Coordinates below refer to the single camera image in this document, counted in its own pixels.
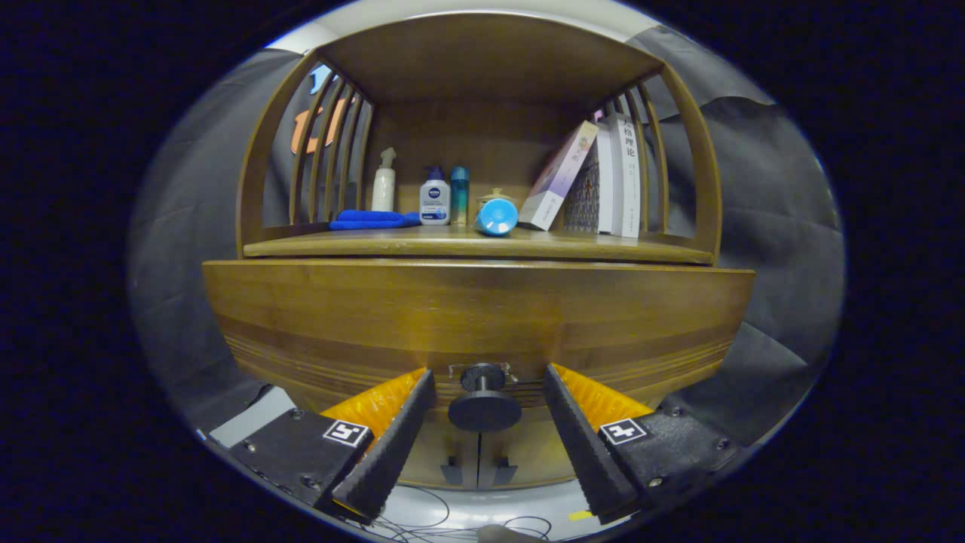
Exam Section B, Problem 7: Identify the teal bottle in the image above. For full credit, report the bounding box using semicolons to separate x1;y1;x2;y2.
450;167;470;225

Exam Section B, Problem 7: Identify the wooden cabinet door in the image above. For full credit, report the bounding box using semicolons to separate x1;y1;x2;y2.
479;415;577;489
396;419;479;489

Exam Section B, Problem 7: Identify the white spray bottle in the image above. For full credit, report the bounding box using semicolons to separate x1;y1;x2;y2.
371;147;397;213

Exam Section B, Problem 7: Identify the wooden cabinet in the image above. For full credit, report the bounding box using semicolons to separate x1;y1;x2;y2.
235;13;723;491

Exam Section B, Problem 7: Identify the lidded ceramic teacup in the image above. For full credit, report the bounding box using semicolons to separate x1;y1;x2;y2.
476;187;519;216

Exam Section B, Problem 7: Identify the white blue-capped lotion bottle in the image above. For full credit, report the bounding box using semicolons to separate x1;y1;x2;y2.
419;167;452;226

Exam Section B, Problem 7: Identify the patterned cover book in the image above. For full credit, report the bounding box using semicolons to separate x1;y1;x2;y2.
563;124;615;235

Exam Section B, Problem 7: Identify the blue cosmetic tube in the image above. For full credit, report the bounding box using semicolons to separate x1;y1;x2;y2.
474;198;519;238

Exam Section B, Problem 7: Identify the wooden countertop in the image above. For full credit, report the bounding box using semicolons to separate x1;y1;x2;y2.
243;225;715;265

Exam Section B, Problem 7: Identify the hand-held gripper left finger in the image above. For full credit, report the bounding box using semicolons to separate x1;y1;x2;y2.
226;367;438;526

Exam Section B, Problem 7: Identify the blue folded cloth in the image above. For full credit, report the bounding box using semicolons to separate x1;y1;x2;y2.
329;209;421;231

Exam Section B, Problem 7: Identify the purple white book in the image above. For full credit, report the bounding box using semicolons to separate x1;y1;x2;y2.
517;121;600;232

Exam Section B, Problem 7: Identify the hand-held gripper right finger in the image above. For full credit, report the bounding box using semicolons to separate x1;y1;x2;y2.
541;363;743;526

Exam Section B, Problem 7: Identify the black drawer knob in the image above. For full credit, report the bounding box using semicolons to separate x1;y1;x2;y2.
448;363;522;433

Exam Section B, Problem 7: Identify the wooden drawer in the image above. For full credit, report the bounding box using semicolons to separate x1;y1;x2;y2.
202;259;756;423

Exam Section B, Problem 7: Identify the tangle of black cables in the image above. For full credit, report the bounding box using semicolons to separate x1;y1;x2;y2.
373;486;555;543

